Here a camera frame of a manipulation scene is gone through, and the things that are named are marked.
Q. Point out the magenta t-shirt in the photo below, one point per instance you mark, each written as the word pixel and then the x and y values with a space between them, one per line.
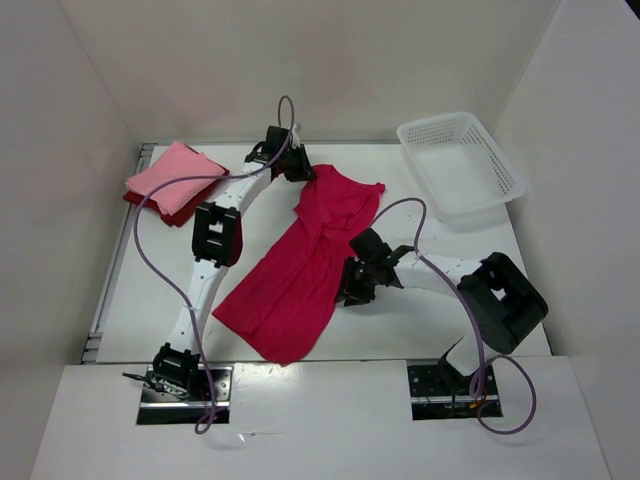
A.
pixel 282 306

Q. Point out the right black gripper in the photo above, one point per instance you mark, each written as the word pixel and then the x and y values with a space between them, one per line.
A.
pixel 356 280

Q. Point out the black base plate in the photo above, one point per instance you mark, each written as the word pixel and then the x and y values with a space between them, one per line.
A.
pixel 432 398
pixel 164 404

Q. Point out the light pink t-shirt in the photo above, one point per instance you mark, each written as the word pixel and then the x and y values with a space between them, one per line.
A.
pixel 181 155

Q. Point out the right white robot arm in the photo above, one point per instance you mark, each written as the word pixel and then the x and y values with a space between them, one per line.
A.
pixel 501 303

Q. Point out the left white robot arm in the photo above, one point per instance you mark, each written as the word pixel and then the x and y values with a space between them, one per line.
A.
pixel 217 242

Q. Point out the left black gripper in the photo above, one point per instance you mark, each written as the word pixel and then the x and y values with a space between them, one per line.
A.
pixel 298 163

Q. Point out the dark red t-shirt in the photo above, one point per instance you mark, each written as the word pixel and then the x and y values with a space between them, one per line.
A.
pixel 177 202

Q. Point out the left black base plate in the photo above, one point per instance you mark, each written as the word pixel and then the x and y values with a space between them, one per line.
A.
pixel 164 404

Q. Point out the white plastic basket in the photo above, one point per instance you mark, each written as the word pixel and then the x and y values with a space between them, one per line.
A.
pixel 464 174

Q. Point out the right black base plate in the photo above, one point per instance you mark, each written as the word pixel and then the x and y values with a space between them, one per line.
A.
pixel 432 398

